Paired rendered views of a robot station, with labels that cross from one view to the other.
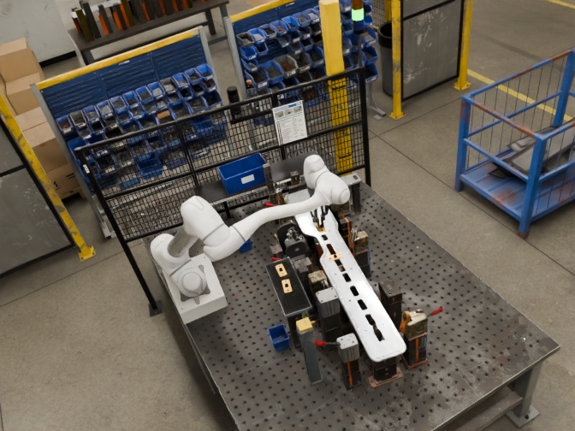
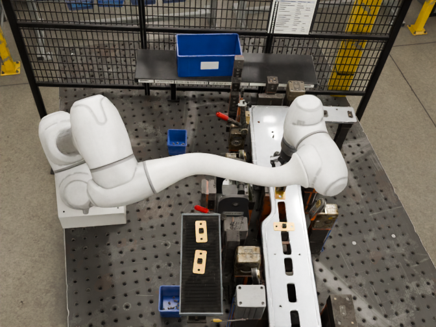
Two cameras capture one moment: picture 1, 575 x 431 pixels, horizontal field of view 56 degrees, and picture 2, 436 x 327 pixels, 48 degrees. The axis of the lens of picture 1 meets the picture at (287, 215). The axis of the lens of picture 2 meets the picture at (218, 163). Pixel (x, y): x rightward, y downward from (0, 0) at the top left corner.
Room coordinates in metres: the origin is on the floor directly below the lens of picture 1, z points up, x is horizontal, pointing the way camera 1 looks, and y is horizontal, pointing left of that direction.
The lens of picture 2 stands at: (1.08, -0.01, 2.68)
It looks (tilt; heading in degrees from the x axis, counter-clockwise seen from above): 52 degrees down; 4
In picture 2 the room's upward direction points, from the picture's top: 6 degrees clockwise
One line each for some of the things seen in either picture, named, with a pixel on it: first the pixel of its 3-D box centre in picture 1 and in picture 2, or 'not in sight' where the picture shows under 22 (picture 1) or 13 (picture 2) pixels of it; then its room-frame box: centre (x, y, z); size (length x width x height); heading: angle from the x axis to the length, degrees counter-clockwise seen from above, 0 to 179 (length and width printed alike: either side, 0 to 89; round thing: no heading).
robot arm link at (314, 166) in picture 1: (316, 172); (305, 122); (2.08, -0.18, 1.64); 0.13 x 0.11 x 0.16; 27
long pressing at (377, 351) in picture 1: (337, 259); (286, 231); (2.09, -0.23, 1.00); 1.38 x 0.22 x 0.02; 10
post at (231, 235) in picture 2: (307, 292); (228, 259); (1.98, -0.03, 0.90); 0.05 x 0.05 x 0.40; 10
